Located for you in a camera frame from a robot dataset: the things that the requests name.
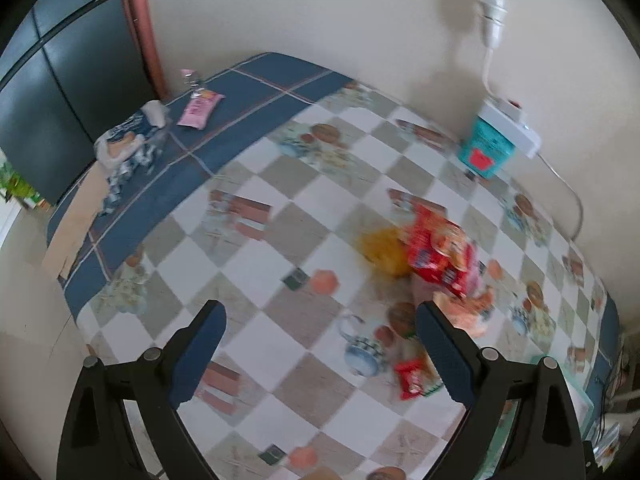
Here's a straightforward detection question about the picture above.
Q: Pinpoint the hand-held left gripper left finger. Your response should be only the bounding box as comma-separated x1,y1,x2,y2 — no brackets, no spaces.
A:
56,300,228,480

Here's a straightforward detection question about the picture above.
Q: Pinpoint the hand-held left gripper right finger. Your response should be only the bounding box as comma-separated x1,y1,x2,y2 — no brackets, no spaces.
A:
416,301,586,480

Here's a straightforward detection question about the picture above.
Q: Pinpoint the small red candy packet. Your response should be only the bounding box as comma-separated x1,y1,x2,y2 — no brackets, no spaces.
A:
394,357,428,401

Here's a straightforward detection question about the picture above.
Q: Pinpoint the orange bread packet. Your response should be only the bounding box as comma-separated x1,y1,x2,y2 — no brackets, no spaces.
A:
432,287,496,341

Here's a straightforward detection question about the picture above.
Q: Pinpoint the red snack bag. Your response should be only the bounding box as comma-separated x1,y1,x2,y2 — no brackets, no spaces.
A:
402,205,483,301

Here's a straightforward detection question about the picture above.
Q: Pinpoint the yellow snack bag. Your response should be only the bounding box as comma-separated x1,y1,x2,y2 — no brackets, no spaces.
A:
357,227,416,278

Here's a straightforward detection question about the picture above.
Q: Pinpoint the cardboard strip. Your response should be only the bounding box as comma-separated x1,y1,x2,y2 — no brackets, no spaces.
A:
42,165,108,281

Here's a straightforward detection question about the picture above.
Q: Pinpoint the teal tin with red crab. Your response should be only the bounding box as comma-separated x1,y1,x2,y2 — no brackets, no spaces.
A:
457,115,518,180

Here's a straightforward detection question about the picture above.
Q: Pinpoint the checkered printed tablecloth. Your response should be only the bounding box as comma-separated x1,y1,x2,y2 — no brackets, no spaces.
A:
75,82,608,480

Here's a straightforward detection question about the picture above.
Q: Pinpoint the crumpled blue white bag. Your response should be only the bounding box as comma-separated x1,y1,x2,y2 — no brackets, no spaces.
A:
95,100,173,211

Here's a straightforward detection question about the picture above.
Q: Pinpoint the blue plaid tablecloth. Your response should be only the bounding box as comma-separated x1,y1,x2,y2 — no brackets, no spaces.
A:
47,51,623,411

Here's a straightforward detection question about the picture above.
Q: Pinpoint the white power strip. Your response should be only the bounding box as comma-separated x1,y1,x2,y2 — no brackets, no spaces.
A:
479,97,543,160

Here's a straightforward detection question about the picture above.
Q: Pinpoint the green printed box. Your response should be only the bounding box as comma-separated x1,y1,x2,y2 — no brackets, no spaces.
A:
0,160,51,211

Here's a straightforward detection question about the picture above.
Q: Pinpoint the small pink packet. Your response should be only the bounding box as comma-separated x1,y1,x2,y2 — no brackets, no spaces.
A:
177,89,223,130

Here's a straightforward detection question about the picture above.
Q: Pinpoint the small clear wrapper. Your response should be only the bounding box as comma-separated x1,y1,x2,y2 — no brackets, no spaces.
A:
180,67,207,97

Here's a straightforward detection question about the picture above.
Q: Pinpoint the dark cabinet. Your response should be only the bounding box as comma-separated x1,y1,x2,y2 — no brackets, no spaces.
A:
0,0,161,206

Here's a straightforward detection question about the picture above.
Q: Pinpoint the thin white cable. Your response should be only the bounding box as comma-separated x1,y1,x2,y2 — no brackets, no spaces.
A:
537,152,586,241

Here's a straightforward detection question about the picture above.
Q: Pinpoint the reddish wooden post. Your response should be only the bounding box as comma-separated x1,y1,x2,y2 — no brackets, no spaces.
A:
120,0,166,101

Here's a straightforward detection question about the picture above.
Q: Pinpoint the white plug with cable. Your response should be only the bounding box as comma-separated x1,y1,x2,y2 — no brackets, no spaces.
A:
472,0,511,106

